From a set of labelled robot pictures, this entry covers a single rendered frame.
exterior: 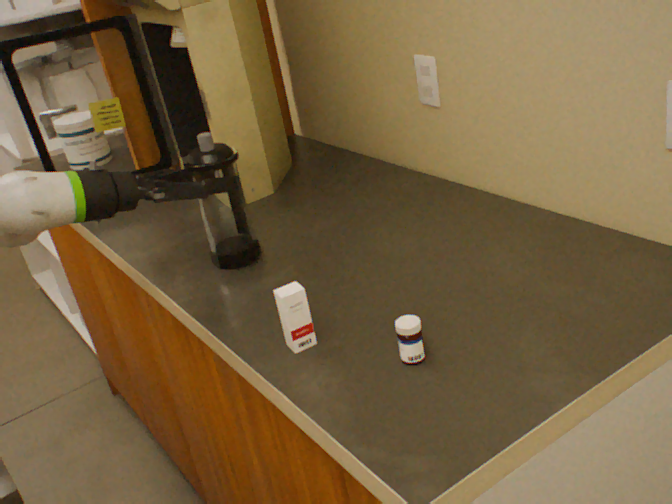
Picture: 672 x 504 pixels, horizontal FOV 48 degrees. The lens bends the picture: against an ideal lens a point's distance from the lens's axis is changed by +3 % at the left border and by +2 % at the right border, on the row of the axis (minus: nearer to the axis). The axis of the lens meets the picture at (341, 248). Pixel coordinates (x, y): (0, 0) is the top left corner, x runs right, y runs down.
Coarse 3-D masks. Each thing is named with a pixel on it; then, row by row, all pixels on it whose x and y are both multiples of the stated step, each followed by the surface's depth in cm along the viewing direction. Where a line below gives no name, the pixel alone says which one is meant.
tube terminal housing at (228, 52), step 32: (192, 0) 161; (224, 0) 165; (192, 32) 163; (224, 32) 167; (256, 32) 183; (192, 64) 168; (224, 64) 169; (256, 64) 181; (160, 96) 193; (224, 96) 171; (256, 96) 179; (224, 128) 174; (256, 128) 178; (256, 160) 181; (288, 160) 200; (256, 192) 183
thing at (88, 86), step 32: (96, 32) 183; (32, 64) 179; (64, 64) 182; (96, 64) 185; (128, 64) 189; (32, 96) 181; (64, 96) 184; (96, 96) 188; (128, 96) 191; (64, 128) 187; (96, 128) 190; (128, 128) 194; (64, 160) 189; (96, 160) 193; (128, 160) 196
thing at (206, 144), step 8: (200, 136) 143; (208, 136) 143; (200, 144) 144; (208, 144) 143; (216, 144) 147; (224, 144) 146; (192, 152) 145; (200, 152) 144; (208, 152) 143; (216, 152) 142; (224, 152) 143; (192, 160) 143; (200, 160) 142; (208, 160) 142; (216, 160) 142
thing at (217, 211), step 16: (224, 160) 142; (192, 176) 145; (208, 176) 143; (224, 176) 144; (240, 192) 148; (208, 208) 146; (224, 208) 146; (240, 208) 148; (208, 224) 148; (224, 224) 147; (240, 224) 149; (224, 240) 149; (240, 240) 150
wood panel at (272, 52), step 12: (84, 0) 185; (96, 0) 186; (108, 0) 188; (264, 0) 211; (84, 12) 187; (96, 12) 187; (108, 12) 188; (120, 12) 190; (264, 12) 212; (264, 24) 213; (264, 36) 214; (276, 48) 217; (276, 60) 218; (276, 72) 219; (276, 84) 220; (288, 108) 224; (288, 120) 225; (288, 132) 227
